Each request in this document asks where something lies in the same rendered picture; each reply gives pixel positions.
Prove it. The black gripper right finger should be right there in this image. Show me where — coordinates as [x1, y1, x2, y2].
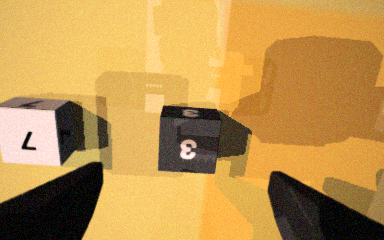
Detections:
[267, 171, 384, 240]

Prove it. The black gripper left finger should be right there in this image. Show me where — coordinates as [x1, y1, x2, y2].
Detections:
[0, 162, 104, 240]

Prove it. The black block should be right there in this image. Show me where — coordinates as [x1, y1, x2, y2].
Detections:
[158, 105, 222, 174]

